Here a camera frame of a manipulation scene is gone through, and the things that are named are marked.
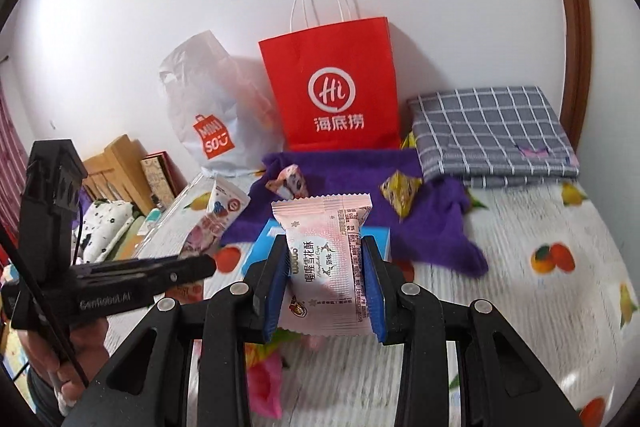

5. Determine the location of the grey checked folded cloth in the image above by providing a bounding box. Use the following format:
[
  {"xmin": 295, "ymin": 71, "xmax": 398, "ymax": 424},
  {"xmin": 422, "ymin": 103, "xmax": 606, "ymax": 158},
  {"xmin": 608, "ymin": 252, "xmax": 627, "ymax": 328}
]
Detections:
[{"xmin": 409, "ymin": 86, "xmax": 579, "ymax": 188}]

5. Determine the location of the pale pink pastry pack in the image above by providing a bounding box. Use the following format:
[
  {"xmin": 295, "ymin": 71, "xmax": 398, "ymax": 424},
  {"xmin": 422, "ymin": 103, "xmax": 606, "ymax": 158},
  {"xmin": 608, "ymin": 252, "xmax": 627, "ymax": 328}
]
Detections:
[{"xmin": 271, "ymin": 194, "xmax": 372, "ymax": 337}]

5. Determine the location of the brown wooden door frame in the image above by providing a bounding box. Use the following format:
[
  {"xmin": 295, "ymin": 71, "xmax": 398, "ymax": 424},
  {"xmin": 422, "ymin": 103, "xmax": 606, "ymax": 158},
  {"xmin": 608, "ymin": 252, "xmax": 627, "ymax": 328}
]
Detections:
[{"xmin": 560, "ymin": 0, "xmax": 592, "ymax": 150}]

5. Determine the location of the purple towel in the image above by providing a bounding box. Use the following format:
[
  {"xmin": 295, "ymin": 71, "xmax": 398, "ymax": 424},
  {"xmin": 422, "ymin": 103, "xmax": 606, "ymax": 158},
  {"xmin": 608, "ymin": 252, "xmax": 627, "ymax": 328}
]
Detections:
[{"xmin": 221, "ymin": 148, "xmax": 488, "ymax": 277}]

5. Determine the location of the pink white long snack pack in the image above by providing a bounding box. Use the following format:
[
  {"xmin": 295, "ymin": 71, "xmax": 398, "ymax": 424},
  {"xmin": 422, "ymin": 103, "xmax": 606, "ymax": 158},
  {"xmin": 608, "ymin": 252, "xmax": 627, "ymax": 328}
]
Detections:
[{"xmin": 179, "ymin": 176, "xmax": 250, "ymax": 258}]

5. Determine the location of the person's left hand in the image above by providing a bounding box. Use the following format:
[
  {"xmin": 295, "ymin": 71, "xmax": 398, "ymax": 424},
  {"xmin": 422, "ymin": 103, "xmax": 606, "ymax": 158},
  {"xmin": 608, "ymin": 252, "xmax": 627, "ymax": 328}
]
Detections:
[{"xmin": 17, "ymin": 319, "xmax": 110, "ymax": 426}]

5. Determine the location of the wooden headboard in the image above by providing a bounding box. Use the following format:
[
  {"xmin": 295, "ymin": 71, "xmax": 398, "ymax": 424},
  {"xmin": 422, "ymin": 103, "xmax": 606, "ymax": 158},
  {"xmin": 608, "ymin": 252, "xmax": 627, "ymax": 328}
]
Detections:
[{"xmin": 84, "ymin": 134, "xmax": 154, "ymax": 216}]

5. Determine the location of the yellow triangular snack bag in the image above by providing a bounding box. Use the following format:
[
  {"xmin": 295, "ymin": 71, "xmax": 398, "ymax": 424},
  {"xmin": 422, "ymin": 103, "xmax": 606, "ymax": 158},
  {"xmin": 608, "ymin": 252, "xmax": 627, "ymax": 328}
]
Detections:
[{"xmin": 380, "ymin": 170, "xmax": 423, "ymax": 220}]

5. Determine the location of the red Haidilao paper bag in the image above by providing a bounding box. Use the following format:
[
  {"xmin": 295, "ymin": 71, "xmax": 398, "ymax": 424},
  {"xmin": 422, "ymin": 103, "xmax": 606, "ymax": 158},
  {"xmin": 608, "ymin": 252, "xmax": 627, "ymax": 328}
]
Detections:
[{"xmin": 258, "ymin": 0, "xmax": 400, "ymax": 152}]

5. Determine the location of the white spotted pillow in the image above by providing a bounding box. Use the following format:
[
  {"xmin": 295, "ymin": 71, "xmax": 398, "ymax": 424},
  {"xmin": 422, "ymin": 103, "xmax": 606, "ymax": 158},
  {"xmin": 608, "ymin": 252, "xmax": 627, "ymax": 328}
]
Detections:
[{"xmin": 72, "ymin": 199, "xmax": 134, "ymax": 263}]

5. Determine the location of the patterned book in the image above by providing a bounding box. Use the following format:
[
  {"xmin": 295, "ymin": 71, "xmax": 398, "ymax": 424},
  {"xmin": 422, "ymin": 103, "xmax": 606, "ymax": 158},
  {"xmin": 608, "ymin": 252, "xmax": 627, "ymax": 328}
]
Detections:
[{"xmin": 140, "ymin": 150, "xmax": 186, "ymax": 209}]

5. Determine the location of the pink yellow snack bag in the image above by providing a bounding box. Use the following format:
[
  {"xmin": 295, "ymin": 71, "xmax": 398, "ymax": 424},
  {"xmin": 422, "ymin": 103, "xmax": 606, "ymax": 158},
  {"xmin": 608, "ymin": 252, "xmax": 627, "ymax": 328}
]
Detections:
[{"xmin": 244, "ymin": 340, "xmax": 283, "ymax": 419}]

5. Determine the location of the pink panda snack pack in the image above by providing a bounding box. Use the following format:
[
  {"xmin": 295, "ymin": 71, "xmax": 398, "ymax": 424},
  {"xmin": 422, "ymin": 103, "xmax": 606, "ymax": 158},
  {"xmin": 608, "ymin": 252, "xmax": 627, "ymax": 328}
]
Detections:
[{"xmin": 266, "ymin": 164, "xmax": 309, "ymax": 200}]

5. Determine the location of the teal white tube box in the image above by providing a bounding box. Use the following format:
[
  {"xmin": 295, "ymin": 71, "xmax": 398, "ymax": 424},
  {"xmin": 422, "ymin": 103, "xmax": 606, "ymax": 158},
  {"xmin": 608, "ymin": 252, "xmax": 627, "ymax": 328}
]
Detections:
[{"xmin": 138, "ymin": 208, "xmax": 163, "ymax": 236}]

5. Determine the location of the fruit print table cover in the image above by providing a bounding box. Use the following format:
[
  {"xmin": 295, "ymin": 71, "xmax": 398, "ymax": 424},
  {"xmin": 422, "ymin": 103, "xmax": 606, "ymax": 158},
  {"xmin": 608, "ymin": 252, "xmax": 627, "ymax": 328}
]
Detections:
[{"xmin": 104, "ymin": 171, "xmax": 640, "ymax": 427}]

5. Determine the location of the blue tissue pack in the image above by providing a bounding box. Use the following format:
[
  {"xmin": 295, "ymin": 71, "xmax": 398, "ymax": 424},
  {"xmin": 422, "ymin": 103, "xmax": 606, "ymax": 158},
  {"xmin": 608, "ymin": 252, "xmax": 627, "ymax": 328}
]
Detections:
[{"xmin": 241, "ymin": 219, "xmax": 390, "ymax": 275}]

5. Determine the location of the white Miniso plastic bag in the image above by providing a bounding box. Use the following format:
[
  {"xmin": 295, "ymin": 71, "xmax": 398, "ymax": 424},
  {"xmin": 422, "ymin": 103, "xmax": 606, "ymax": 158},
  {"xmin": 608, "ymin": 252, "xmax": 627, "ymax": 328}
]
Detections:
[{"xmin": 160, "ymin": 30, "xmax": 284, "ymax": 176}]

